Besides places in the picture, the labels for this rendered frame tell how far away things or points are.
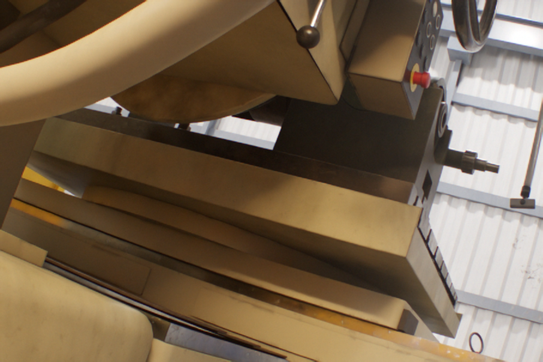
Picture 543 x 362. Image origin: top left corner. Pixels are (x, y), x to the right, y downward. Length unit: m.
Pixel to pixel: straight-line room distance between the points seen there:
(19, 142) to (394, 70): 0.80
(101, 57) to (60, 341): 0.47
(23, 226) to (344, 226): 0.97
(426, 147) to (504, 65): 8.11
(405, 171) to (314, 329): 0.38
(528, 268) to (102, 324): 7.76
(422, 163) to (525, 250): 7.10
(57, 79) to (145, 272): 1.29
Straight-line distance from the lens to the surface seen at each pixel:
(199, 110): 1.29
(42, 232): 1.84
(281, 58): 1.08
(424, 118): 1.38
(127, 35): 0.32
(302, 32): 0.92
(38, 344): 0.72
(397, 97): 1.18
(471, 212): 8.59
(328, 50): 1.09
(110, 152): 1.56
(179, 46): 0.31
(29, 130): 1.47
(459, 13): 0.91
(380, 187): 1.30
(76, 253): 1.74
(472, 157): 1.59
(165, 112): 1.32
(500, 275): 8.33
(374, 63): 1.15
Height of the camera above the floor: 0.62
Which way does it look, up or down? 13 degrees up
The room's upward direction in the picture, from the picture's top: 20 degrees clockwise
